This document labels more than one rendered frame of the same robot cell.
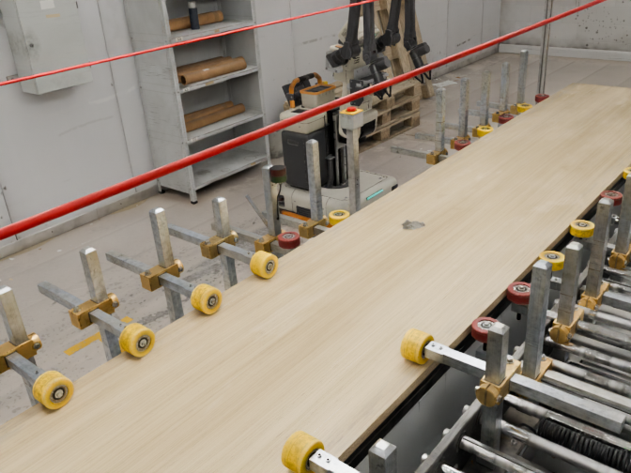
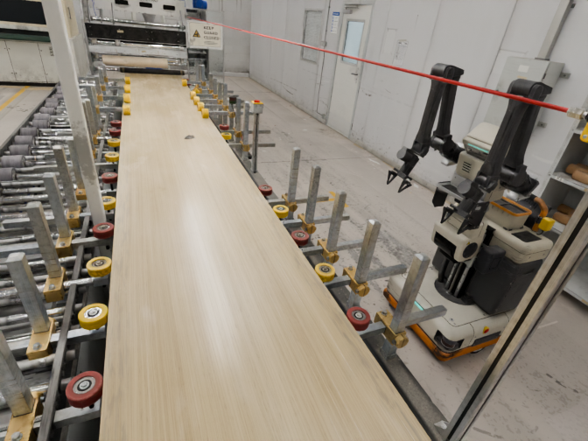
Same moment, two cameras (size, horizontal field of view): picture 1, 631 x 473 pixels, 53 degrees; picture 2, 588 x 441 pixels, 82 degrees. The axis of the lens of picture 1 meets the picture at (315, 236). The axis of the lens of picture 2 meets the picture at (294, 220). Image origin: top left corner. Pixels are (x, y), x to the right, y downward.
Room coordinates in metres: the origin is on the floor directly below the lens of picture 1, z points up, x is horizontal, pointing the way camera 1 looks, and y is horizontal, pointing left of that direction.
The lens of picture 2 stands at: (3.84, -2.28, 1.72)
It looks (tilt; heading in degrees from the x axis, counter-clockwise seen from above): 30 degrees down; 113
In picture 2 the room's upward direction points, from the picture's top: 7 degrees clockwise
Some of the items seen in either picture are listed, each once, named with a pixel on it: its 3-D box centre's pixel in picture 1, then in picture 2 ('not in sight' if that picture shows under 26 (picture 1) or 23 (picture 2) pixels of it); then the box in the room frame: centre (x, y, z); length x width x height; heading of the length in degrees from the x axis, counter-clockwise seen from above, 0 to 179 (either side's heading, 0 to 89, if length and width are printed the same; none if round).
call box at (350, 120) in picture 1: (351, 119); (256, 108); (2.57, -0.18, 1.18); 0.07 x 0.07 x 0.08; 49
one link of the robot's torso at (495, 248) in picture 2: (358, 127); (465, 250); (4.12, -0.34, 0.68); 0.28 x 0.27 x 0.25; 139
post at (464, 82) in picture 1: (463, 122); (310, 209); (3.31, -0.84, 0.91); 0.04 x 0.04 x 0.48; 49
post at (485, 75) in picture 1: (484, 114); (332, 237); (3.50, -1.00, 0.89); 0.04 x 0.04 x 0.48; 49
